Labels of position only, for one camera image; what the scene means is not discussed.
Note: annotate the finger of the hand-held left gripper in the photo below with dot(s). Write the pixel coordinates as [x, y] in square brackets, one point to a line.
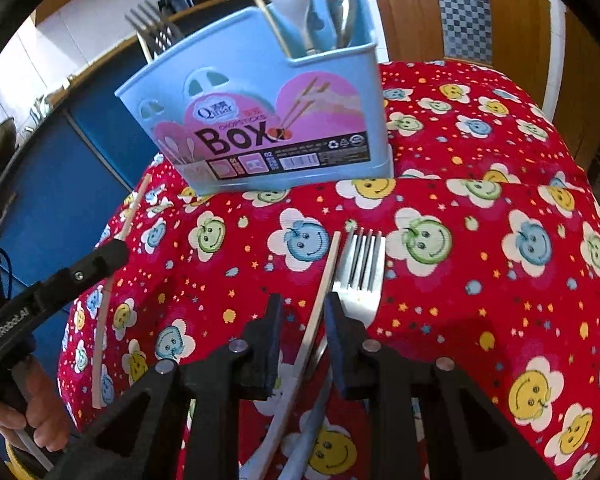
[80, 280]

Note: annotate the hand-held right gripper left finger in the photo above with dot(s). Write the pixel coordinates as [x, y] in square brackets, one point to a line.
[267, 360]

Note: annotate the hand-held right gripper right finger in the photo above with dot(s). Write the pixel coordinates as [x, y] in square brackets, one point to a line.
[342, 355]

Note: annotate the wooden chopstick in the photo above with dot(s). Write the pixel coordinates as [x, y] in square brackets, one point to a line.
[135, 205]
[262, 5]
[325, 290]

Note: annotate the silver fork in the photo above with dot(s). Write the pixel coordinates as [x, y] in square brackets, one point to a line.
[360, 280]

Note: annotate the blue plastic utensil holder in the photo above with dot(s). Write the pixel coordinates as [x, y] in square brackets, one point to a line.
[240, 85]

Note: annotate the person's left hand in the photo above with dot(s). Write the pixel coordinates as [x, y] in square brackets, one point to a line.
[45, 410]

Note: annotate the blue kitchen base cabinet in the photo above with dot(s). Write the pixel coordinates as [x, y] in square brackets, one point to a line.
[55, 185]

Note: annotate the red smiley printed tablecloth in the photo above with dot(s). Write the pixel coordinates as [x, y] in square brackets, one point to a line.
[480, 210]

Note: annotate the beige fork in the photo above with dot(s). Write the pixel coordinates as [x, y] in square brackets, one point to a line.
[152, 30]

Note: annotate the wooden door with glass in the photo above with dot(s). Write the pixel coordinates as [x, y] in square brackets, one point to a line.
[410, 10]

